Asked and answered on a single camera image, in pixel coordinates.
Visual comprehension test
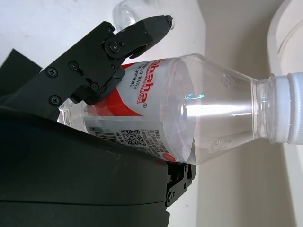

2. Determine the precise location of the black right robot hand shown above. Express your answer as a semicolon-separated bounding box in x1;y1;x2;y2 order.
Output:
0;14;197;227

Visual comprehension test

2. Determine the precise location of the clear water bottle red label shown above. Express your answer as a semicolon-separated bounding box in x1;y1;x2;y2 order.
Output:
58;53;303;166

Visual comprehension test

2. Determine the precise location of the clear plastic cup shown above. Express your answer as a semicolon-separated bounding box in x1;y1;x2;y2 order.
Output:
112;0;176;31

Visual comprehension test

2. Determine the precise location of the white curved fixture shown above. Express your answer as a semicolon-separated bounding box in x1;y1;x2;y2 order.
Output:
267;0;303;227

